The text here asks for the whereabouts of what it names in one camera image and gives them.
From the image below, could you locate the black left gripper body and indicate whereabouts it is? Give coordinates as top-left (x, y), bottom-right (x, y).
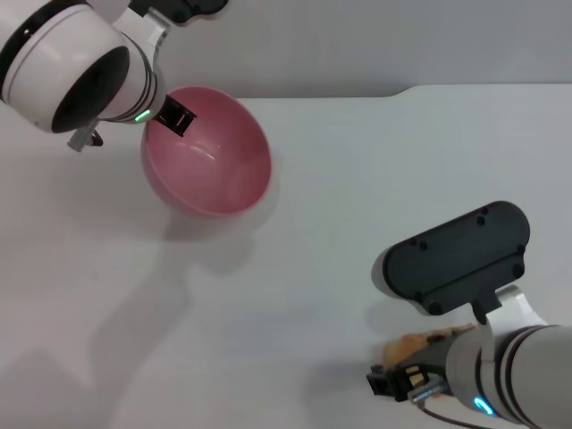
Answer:
top-left (154, 92), bottom-right (176, 121)

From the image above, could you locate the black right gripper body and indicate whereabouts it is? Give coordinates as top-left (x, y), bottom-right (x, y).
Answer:
top-left (392, 337), bottom-right (461, 403)

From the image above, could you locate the orange striped bread loaf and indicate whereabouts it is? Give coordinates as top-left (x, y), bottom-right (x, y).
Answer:
top-left (382, 322), bottom-right (477, 399)

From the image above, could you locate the pink plastic bowl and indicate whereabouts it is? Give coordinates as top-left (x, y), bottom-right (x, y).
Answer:
top-left (140, 86), bottom-right (273, 219)

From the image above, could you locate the right arm cable with plug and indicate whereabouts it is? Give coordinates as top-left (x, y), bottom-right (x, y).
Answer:
top-left (408, 377), bottom-right (492, 429)

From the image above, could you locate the arm cable with plug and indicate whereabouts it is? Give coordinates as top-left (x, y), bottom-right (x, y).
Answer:
top-left (66, 122), bottom-right (105, 153)
top-left (408, 377), bottom-right (492, 429)

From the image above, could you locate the left arm cable with plug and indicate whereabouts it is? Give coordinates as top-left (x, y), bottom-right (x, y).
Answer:
top-left (66, 122), bottom-right (105, 153)

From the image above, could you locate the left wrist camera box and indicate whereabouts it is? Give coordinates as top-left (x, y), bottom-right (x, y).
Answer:
top-left (129, 0), bottom-right (231, 26)

